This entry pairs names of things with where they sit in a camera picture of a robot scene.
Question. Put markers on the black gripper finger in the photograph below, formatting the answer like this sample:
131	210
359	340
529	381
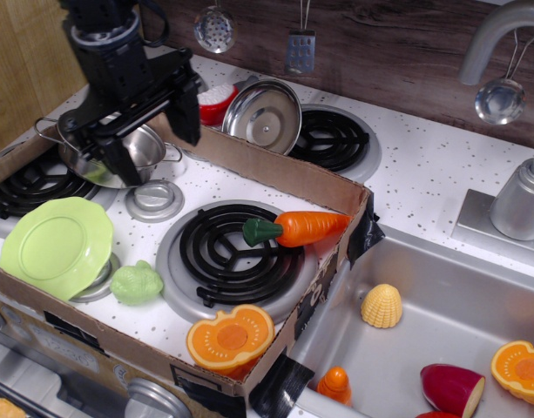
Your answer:
183	115
119	161

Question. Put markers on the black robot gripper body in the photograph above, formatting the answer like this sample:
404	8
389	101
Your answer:
126	87

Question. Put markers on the light green toy broccoli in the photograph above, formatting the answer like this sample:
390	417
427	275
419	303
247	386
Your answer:
137	284

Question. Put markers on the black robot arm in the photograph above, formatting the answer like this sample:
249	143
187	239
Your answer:
105	16

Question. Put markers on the stainless steel pot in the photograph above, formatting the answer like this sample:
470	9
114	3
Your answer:
144	145

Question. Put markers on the steel pot lid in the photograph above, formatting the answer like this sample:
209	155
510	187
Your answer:
266	113

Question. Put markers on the grey stove knob centre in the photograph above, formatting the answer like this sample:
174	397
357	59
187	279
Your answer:
156	201

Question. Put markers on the front left black burner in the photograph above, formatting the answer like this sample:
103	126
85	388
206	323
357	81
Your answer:
44	179

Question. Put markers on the black burner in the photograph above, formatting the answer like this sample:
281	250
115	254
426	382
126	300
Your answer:
44	179
338	141
207	266

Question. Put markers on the hanging steel skimmer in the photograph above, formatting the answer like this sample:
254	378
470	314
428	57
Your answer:
215	29

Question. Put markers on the light green plastic plate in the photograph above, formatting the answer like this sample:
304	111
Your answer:
60	247

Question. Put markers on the grey stove knob under plate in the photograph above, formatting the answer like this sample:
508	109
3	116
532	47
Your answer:
100	287

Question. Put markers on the hanging steel spatula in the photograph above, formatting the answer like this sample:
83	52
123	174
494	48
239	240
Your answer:
300	51

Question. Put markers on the front right black burner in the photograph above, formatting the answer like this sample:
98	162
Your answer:
207	266

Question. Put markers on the back right black burner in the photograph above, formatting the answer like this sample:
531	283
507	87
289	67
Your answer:
338	141

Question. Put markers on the orange toy carrot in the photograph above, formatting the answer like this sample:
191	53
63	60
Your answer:
292	229

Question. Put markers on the brown cardboard fence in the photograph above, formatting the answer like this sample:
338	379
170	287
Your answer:
76	360

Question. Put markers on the grey oven knob front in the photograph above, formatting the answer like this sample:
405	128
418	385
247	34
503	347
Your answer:
148	399

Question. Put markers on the yellow toy at bottom left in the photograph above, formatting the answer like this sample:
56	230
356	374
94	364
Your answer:
9	410

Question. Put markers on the yellow toy corn piece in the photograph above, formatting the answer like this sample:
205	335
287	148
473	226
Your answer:
382	306

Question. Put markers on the small orange toy bottle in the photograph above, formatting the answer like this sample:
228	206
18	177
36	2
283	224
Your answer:
335	385

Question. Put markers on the hanging steel ladle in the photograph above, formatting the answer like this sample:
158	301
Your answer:
502	100

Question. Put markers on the red toy sweet potato half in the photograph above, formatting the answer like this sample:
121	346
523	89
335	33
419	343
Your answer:
451	389

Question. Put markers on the red toy piece bottom edge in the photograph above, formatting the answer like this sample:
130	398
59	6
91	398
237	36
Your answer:
437	414

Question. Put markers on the orange pumpkin half in sink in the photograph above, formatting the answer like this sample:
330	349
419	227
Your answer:
512	366

